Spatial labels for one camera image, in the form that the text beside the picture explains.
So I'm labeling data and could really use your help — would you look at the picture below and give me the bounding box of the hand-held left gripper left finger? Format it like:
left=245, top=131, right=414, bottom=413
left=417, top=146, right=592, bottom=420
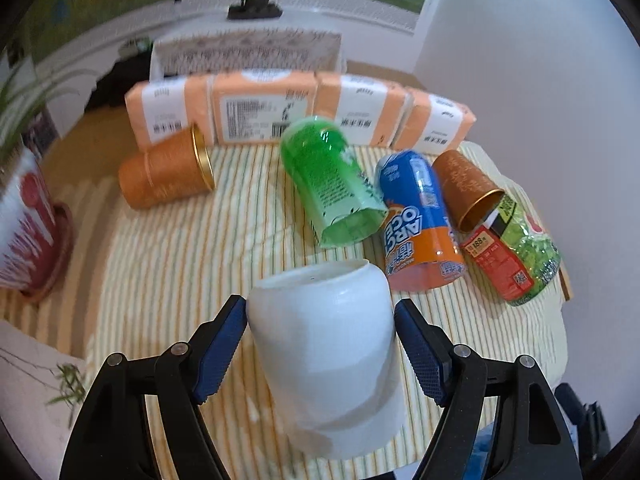
left=60, top=294, right=247, bottom=480

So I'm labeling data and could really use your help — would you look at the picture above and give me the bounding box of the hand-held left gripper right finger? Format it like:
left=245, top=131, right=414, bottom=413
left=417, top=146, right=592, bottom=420
left=393, top=299, right=583, bottom=480

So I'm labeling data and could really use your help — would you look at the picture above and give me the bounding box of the white cup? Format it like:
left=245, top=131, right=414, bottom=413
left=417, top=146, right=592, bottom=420
left=246, top=259, right=409, bottom=460

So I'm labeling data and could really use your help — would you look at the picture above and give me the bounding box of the striped tablecloth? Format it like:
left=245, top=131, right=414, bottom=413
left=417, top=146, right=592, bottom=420
left=0, top=140, right=569, bottom=480

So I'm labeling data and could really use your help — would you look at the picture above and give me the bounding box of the blue orange drink bottle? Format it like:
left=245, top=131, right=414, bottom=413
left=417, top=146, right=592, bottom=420
left=375, top=150, right=467, bottom=292

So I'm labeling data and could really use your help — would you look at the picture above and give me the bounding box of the green bottle red label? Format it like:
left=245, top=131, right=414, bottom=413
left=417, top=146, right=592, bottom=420
left=460, top=194, right=562, bottom=307

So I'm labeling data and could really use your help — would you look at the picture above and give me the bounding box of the brown canister gold rim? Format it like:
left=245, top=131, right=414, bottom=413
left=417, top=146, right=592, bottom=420
left=431, top=149, right=506, bottom=234

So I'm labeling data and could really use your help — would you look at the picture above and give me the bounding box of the orange canister gold rim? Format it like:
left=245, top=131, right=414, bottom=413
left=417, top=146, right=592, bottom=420
left=118, top=123, right=216, bottom=210

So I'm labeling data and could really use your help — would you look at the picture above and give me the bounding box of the white bamboo print cloth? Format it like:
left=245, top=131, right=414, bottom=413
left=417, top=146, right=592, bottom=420
left=0, top=321, right=87, bottom=436

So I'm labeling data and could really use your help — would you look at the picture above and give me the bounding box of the green plastic bottle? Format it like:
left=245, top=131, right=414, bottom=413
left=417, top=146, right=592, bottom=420
left=279, top=115, right=389, bottom=248

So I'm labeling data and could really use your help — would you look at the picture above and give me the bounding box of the red and white flowerpot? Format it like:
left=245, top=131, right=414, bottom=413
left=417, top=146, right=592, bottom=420
left=0, top=141, right=75, bottom=304

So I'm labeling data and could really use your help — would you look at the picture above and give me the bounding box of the orange tissue pack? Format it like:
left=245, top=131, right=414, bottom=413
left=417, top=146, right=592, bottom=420
left=314, top=72, right=412, bottom=148
left=124, top=78, right=217, bottom=150
left=210, top=69, right=318, bottom=148
left=393, top=87, right=477, bottom=157

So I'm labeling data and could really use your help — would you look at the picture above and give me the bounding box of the patterned white box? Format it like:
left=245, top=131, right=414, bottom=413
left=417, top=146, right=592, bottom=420
left=150, top=27, right=346, bottom=81

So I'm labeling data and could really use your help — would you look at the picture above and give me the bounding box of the green potted plant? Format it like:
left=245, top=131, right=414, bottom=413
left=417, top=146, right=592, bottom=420
left=0, top=55, right=91, bottom=171

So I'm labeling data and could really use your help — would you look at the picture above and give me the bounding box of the dark ornament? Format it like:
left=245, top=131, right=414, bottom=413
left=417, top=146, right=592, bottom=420
left=228, top=0, right=284, bottom=22

